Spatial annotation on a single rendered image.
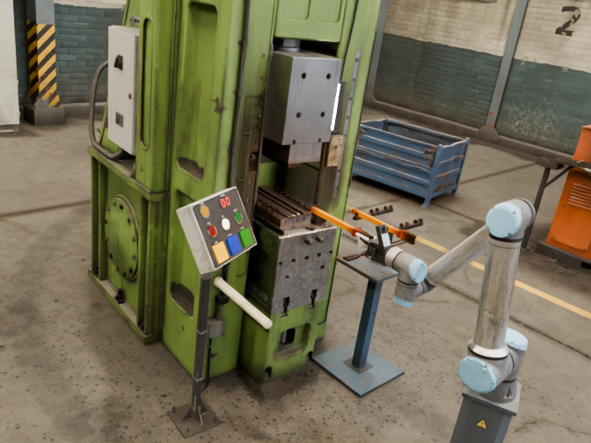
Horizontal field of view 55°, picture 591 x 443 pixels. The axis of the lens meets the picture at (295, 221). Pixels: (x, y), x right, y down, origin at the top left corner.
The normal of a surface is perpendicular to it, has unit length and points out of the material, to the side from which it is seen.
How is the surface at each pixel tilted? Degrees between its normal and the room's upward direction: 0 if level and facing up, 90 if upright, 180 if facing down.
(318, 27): 90
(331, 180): 90
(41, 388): 0
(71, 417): 0
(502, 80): 90
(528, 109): 90
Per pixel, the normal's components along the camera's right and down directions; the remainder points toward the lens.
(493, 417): -0.43, 0.29
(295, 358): 0.61, 0.36
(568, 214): -0.71, 0.18
